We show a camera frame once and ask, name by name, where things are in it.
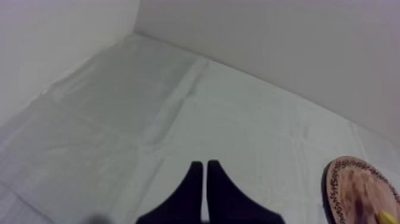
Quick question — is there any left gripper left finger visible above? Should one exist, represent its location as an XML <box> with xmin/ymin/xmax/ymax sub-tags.
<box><xmin>136</xmin><ymin>160</ymin><xmax>204</xmax><ymax>224</ymax></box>

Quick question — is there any yellow toy banana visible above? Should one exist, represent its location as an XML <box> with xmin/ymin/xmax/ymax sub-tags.
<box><xmin>377</xmin><ymin>210</ymin><xmax>399</xmax><ymax>224</ymax></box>

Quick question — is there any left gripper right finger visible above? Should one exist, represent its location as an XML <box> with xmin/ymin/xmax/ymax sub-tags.
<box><xmin>206</xmin><ymin>159</ymin><xmax>286</xmax><ymax>224</ymax></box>

